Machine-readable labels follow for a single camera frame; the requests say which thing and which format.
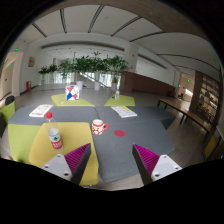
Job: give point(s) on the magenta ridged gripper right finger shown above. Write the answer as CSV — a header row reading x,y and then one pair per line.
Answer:
x,y
151,166

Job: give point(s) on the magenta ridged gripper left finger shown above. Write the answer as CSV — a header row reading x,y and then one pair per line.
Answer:
x,y
71,166

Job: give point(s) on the clear water bottle red cap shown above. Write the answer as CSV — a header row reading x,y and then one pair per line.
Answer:
x,y
53,132

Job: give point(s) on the yellow table mat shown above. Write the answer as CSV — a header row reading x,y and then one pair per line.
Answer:
x,y
73,135

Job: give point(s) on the red round coaster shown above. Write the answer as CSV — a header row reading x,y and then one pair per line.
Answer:
x,y
120,133

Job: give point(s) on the red white patterned mug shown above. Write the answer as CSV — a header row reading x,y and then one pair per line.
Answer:
x,y
98,126

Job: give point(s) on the white yellow booklet right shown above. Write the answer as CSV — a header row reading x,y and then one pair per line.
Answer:
x,y
124,112

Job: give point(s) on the white booklet left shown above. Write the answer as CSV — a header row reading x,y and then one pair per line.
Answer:
x,y
40,111

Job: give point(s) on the long wooden bench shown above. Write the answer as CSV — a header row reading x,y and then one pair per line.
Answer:
x,y
185,114

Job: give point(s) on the red blue white cube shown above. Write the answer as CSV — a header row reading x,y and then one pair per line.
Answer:
x,y
72,92

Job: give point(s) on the small bottle on far table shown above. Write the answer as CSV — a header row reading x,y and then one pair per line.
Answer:
x,y
117,94

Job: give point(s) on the wooden bookshelf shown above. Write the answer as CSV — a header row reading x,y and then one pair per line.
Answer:
x,y
205,97

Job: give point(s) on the green chair left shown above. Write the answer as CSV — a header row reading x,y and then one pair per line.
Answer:
x,y
8,109

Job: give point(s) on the red fire extinguisher box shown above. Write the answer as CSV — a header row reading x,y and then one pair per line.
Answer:
x,y
28,86

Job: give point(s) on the potted plant in white pot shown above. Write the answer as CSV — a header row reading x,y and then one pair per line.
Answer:
x,y
82,65

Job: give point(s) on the tall potted plant right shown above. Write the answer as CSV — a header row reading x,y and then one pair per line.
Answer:
x,y
117,66

